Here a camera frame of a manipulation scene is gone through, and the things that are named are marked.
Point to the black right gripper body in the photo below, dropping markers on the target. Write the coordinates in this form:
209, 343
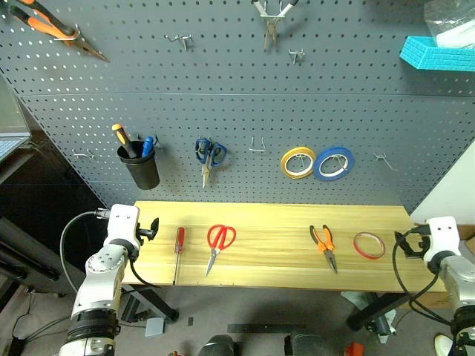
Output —
421, 245

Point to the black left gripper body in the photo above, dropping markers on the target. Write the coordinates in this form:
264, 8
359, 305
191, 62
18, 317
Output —
144, 230

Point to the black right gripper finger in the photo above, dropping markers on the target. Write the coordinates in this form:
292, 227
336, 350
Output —
414, 255
401, 240

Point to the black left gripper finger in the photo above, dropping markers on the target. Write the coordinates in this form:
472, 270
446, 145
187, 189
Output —
154, 224
148, 236

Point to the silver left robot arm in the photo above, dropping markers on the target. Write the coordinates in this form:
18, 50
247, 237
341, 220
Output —
98, 274

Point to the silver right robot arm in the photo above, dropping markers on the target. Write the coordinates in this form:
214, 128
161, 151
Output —
458, 282

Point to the black plastic tool cup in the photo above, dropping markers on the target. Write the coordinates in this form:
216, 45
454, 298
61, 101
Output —
143, 170

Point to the grey pegboard wall with tools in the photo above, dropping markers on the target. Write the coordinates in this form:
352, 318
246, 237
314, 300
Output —
237, 104

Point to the red tape roll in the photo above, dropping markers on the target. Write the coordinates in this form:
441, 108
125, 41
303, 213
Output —
357, 247

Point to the black table leg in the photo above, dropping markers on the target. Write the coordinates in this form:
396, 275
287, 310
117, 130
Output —
378, 308
156, 302

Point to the orange black needle-nose pliers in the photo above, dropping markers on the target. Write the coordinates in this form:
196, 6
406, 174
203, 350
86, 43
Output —
326, 244

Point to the silver pegboard hook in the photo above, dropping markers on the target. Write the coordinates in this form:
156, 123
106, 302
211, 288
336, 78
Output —
296, 55
83, 154
257, 148
384, 158
182, 39

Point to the grey foot pedal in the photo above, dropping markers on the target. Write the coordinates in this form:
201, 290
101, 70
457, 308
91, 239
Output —
154, 327

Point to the white shoe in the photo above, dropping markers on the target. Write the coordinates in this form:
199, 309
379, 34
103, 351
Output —
443, 345

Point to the blue tape roll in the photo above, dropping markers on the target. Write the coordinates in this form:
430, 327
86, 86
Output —
322, 168

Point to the small red object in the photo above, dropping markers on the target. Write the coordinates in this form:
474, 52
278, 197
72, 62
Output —
354, 349

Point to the yellow tape roll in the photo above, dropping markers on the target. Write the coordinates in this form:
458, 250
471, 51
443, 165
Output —
287, 160

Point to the black flat bar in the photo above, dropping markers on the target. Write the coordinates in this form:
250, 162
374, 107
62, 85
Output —
265, 328

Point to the grey laptop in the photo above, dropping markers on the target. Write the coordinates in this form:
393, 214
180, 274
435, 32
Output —
9, 126

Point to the cyan plastic storage bin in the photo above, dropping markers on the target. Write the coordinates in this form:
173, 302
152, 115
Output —
434, 55

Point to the clear plastic bag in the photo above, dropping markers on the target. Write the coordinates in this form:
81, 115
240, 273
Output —
447, 24

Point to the orange black long-nose pliers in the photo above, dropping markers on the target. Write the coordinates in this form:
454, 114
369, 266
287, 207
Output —
41, 22

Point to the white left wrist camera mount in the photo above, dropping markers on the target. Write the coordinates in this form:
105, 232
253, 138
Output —
122, 222

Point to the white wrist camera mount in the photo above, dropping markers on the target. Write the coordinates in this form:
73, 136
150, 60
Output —
441, 233
122, 222

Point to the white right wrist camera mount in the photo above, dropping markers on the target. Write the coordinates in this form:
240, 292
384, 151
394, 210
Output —
441, 233

